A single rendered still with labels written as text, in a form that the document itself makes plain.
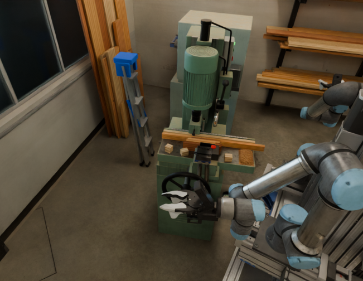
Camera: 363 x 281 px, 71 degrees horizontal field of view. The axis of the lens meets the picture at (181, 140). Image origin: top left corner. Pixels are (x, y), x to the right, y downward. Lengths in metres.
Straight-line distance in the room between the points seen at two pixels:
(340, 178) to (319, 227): 0.24
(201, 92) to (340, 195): 0.83
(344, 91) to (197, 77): 0.70
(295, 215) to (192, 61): 0.85
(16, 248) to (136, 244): 0.94
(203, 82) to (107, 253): 1.53
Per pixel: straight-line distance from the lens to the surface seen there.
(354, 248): 1.56
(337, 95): 1.43
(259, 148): 1.70
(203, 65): 1.32
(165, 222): 2.15
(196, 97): 1.41
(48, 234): 2.49
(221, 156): 1.60
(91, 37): 2.74
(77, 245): 2.36
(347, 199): 0.89
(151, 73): 4.21
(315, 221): 1.03
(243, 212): 0.93
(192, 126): 1.56
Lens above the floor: 1.97
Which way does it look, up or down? 39 degrees down
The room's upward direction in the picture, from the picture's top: 3 degrees clockwise
